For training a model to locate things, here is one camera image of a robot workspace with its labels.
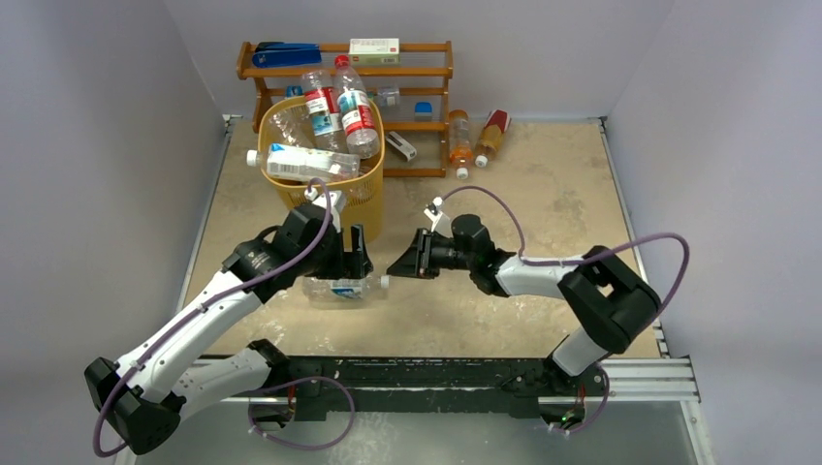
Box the blue green label white-cap bottle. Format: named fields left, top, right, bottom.
left=301, top=275, right=390, bottom=304

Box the yellow plastic bin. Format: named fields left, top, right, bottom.
left=254, top=96, right=386, bottom=243

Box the orange label bottle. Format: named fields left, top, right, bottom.
left=448, top=109, right=473, bottom=180

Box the red gold label bottle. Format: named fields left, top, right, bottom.
left=474, top=109, right=511, bottom=168

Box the red landscape label bottle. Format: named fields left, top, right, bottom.
left=334, top=55, right=380, bottom=159

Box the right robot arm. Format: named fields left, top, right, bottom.
left=387, top=214, right=662, bottom=394

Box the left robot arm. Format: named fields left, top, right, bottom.
left=83, top=187, right=372, bottom=458

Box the white stapler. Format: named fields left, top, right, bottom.
left=385, top=131, right=417, bottom=163

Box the blue tape dispenser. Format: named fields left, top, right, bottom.
left=284, top=85, right=303, bottom=98

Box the blue eraser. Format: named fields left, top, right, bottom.
left=414, top=101, right=433, bottom=122

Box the blue stapler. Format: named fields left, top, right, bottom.
left=251, top=42, right=322, bottom=69

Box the wooden shelf rack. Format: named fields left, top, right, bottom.
left=236, top=41, right=454, bottom=177

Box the white red box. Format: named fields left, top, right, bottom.
left=347, top=38, right=400, bottom=66

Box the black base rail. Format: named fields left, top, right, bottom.
left=224, top=354, right=608, bottom=425

